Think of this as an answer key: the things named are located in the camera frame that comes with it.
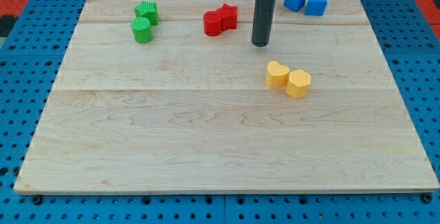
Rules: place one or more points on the yellow heart block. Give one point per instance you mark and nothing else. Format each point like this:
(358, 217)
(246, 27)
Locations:
(276, 74)

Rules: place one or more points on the light wooden board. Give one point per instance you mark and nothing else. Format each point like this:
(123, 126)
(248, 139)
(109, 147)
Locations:
(189, 113)

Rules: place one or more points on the yellow hexagon block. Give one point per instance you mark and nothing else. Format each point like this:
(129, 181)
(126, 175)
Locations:
(298, 84)

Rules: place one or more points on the red cylinder block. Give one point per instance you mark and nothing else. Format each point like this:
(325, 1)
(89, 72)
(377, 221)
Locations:
(212, 25)

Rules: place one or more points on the red star block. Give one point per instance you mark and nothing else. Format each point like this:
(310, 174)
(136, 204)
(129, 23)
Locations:
(229, 15)

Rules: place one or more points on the green cylinder block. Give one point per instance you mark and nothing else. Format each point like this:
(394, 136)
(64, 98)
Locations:
(141, 29)

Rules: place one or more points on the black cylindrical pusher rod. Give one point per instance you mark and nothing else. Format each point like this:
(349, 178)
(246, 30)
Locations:
(262, 22)

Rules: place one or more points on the green star block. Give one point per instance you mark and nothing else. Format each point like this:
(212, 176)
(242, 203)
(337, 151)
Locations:
(147, 10)

